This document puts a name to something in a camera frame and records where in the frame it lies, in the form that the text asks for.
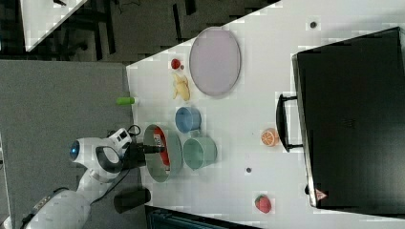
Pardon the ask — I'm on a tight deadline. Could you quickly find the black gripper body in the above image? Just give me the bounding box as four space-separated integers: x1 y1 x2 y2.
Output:
122 143 146 170

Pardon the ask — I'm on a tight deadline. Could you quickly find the orange slice toy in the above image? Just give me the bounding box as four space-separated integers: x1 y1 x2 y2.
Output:
261 128 280 147

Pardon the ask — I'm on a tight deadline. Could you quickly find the red plush ketchup bottle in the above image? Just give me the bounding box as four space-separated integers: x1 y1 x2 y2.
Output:
153 127 170 168

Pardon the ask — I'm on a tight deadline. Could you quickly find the red strawberry toy bottom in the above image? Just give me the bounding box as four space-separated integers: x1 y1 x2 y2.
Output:
254 195 271 214

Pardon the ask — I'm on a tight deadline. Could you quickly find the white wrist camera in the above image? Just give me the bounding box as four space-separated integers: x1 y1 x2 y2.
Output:
108 128 132 150

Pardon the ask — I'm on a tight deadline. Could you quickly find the green mug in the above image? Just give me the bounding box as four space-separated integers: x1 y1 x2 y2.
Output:
182 130 218 171

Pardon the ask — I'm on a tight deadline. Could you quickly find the green perforated strainer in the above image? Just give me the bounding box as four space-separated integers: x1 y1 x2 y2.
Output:
143 124 182 182

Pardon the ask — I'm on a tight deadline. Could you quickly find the lilac round plate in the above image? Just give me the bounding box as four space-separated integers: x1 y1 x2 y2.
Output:
189 27 241 97

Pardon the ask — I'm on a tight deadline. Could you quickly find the plush peeled banana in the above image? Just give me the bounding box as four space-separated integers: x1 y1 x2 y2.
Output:
173 73 190 101

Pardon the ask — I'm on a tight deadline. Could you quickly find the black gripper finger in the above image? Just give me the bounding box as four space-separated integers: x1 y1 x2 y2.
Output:
144 145 166 154

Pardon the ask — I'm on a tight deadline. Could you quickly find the black toaster oven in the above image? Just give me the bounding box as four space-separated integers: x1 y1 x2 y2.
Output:
291 27 405 219

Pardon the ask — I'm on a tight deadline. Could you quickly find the green pear toy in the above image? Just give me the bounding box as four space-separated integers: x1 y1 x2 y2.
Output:
116 97 136 106

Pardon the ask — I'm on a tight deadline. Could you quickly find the blue cup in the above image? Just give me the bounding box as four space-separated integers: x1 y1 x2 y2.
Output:
175 107 202 134

